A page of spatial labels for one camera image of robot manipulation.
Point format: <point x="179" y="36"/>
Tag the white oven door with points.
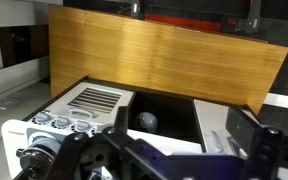
<point x="93" y="103"/>

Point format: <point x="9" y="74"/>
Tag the white lower fridge door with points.
<point x="211" y="119"/>

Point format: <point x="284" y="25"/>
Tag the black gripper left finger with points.
<point x="121" y="120"/>

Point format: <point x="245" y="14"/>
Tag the grey toy kettle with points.
<point x="146" y="122"/>

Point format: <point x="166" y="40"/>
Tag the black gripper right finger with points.
<point x="241" y="127"/>

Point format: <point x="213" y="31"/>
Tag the wooden floor panel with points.
<point x="159" y="57"/>

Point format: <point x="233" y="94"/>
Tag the white toy kitchen unit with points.
<point x="174" y="152"/>

